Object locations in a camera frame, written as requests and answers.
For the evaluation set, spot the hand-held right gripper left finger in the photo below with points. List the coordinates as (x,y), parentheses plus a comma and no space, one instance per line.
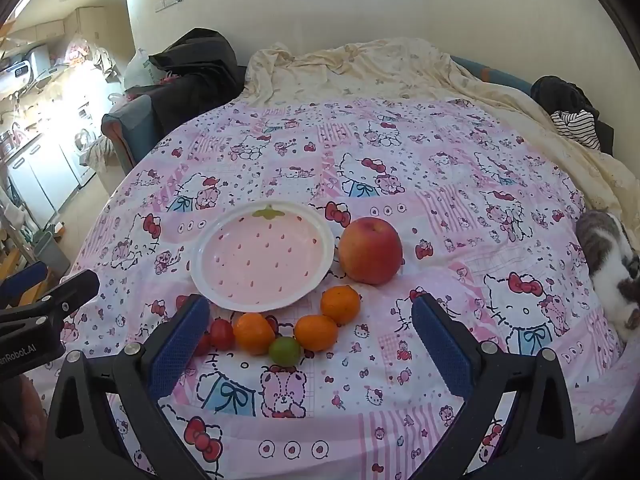
(177,347)

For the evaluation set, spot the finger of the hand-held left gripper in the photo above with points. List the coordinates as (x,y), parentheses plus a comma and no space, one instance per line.
(22,282)
(65,292)

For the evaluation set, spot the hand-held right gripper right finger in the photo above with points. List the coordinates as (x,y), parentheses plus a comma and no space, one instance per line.
(442,350)

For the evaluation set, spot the red strawberry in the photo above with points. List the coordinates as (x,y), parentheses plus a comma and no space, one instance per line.
(202,346)
(222,333)

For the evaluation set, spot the orange mandarin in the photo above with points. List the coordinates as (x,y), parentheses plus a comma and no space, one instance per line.
(254,334)
(316,333)
(341,304)

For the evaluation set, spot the small green citrus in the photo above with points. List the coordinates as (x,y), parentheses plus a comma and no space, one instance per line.
(285,351)

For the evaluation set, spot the red apple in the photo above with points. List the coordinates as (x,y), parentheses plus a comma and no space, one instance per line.
(371,252)

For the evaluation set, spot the pink strawberry print plate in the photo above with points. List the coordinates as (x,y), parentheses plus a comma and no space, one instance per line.
(262,260)

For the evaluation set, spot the person's left forearm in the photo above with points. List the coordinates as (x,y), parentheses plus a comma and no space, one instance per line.
(27,420)

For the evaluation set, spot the grey bin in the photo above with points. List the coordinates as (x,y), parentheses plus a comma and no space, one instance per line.
(50,255)

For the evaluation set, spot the white kitchen cabinet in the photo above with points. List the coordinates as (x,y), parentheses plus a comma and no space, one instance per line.
(37,182)

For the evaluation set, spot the white washing machine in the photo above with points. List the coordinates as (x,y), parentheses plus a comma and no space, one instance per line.
(80,152)

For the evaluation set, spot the pink cartoon printed blanket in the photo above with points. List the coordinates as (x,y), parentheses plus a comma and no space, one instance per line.
(425,185)

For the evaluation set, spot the grey and white cat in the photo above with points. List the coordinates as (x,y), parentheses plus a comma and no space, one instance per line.
(602,255)

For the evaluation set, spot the white plastic bag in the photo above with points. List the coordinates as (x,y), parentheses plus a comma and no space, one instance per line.
(136,70)

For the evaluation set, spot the black jacket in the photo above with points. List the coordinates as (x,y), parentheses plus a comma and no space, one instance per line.
(200,75)

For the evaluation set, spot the striped shirt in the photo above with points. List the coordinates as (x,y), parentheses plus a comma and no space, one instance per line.
(577,127)

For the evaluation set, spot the blue headboard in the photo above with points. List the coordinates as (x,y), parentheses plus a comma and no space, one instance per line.
(487,72)

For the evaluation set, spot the black cloth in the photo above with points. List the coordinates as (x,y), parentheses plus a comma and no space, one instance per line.
(560,90)

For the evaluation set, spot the cream floral blanket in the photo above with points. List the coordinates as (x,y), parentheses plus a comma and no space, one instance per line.
(380,67)

